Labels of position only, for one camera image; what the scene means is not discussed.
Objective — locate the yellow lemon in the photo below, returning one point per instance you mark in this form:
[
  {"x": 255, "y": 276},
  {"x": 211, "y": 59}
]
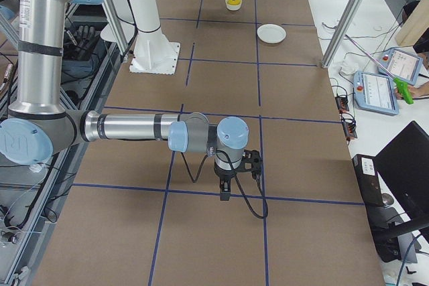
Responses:
[{"x": 238, "y": 3}]

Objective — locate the white bowl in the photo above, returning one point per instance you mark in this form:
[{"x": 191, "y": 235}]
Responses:
[{"x": 233, "y": 8}]

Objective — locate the white plate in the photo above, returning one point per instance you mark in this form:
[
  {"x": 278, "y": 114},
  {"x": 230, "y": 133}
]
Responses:
[{"x": 271, "y": 33}]

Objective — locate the black computer box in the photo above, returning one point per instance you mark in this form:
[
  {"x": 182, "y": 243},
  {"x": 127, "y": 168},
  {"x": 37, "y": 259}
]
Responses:
[{"x": 391, "y": 235}]

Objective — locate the orange black electronics module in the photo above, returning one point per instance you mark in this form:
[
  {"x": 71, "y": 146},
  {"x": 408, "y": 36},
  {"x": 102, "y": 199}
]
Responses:
[{"x": 342, "y": 104}]

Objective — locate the near teach pendant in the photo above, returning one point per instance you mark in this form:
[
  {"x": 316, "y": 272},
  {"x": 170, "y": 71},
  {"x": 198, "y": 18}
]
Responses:
[{"x": 374, "y": 92}]

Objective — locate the teach pendant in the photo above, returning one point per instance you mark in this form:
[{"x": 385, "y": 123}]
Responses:
[
  {"x": 374, "y": 92},
  {"x": 404, "y": 65}
]

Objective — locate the black monitor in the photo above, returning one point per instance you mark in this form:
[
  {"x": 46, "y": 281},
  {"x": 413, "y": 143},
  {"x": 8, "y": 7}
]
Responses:
[{"x": 403, "y": 166}]

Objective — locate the far teach pendant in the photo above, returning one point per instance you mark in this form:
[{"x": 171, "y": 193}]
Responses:
[{"x": 404, "y": 65}]

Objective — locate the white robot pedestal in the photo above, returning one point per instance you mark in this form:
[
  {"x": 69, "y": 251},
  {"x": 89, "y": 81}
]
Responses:
[{"x": 152, "y": 53}]

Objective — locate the aluminium frame post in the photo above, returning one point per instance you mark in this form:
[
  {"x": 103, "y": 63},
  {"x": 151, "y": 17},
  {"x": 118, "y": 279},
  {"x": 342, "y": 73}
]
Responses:
[{"x": 340, "y": 31}]

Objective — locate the green handled grabber tool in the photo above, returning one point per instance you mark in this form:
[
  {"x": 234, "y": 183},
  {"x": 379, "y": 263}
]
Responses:
[{"x": 402, "y": 86}]

